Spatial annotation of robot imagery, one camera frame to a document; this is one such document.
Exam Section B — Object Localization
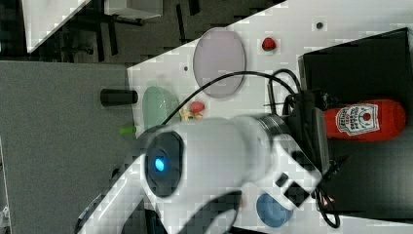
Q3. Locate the grey round plate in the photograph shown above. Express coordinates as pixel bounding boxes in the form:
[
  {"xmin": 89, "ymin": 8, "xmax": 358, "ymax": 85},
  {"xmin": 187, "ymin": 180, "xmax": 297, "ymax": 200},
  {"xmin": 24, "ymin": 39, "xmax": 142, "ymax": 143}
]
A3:
[{"xmin": 193, "ymin": 27, "xmax": 246, "ymax": 98}]

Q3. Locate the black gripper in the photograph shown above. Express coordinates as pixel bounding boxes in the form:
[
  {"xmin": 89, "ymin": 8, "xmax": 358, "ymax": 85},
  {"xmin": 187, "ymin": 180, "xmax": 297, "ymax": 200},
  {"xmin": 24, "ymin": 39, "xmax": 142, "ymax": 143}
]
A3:
[{"xmin": 285, "ymin": 91, "xmax": 333, "ymax": 175}]

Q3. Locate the peeled banana toy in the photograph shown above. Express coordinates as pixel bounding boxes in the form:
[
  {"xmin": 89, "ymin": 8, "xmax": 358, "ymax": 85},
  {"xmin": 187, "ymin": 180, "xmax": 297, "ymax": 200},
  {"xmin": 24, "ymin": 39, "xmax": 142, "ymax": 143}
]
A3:
[{"xmin": 179, "ymin": 108, "xmax": 203, "ymax": 121}]

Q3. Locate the green marker stub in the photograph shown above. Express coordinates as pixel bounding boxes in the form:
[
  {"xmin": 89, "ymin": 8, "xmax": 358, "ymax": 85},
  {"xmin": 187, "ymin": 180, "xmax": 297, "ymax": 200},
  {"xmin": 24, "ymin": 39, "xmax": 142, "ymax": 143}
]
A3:
[{"xmin": 119, "ymin": 126, "xmax": 136, "ymax": 135}]

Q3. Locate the red strawberry toy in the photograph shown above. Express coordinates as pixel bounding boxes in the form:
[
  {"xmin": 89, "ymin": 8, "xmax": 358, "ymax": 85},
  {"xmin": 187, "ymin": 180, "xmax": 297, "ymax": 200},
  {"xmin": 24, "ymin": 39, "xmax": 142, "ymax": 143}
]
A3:
[{"xmin": 261, "ymin": 37, "xmax": 277, "ymax": 52}]

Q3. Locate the black cylinder post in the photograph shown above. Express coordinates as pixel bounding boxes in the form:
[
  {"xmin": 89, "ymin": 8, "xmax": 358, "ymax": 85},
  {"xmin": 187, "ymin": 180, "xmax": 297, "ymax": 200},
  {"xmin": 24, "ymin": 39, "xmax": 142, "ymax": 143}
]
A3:
[{"xmin": 99, "ymin": 89, "xmax": 138, "ymax": 106}]

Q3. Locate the blue bowl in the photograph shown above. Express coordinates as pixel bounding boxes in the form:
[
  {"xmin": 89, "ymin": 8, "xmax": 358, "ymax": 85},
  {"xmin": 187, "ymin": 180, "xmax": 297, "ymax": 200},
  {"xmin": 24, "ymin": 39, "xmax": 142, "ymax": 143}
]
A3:
[{"xmin": 256, "ymin": 193, "xmax": 293, "ymax": 228}]

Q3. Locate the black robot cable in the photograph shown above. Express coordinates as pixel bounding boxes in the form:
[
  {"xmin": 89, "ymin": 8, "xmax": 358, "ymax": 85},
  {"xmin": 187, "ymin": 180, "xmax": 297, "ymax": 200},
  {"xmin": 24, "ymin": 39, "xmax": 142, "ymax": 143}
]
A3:
[{"xmin": 161, "ymin": 68, "xmax": 341, "ymax": 229}]

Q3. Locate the pink red fruit toy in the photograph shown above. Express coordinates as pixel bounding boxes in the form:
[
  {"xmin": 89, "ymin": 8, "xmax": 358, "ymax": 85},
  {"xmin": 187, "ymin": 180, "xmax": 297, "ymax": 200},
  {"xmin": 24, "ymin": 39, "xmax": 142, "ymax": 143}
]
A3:
[{"xmin": 190, "ymin": 100, "xmax": 205, "ymax": 113}]

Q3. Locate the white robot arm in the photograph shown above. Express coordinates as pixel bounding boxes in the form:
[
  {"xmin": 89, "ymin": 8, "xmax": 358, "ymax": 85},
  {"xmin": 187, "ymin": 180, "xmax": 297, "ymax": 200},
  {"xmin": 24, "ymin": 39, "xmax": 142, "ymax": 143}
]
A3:
[{"xmin": 76, "ymin": 91, "xmax": 328, "ymax": 234}]

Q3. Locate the red plush ketchup bottle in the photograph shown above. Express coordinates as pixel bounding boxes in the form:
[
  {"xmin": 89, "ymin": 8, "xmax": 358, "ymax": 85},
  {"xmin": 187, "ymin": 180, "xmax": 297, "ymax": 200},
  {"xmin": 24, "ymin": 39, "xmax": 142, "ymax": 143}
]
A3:
[{"xmin": 323, "ymin": 98, "xmax": 407, "ymax": 141}]

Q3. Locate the green perforated colander basket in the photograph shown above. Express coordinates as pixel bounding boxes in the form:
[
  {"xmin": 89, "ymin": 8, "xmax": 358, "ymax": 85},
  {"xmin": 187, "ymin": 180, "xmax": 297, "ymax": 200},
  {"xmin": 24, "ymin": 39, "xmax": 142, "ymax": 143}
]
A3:
[{"xmin": 142, "ymin": 86, "xmax": 179, "ymax": 129}]

